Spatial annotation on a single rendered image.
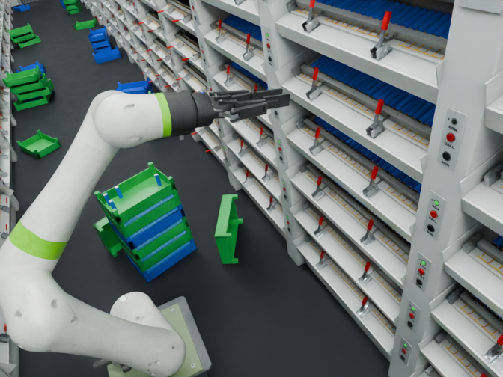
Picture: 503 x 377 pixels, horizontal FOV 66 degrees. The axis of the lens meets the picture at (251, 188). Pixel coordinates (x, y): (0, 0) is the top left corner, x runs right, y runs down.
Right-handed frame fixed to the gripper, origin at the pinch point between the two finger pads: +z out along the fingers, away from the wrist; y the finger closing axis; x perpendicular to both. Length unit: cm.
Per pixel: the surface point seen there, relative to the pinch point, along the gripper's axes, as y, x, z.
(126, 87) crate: -291, -96, 14
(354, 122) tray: 4.3, -8.0, 22.9
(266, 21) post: -35.5, 9.7, 17.0
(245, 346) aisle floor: -8, -109, 0
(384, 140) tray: 15.5, -8.0, 23.0
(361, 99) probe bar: 1.7, -3.2, 26.4
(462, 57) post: 33.4, 17.1, 15.8
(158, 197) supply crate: -68, -69, -15
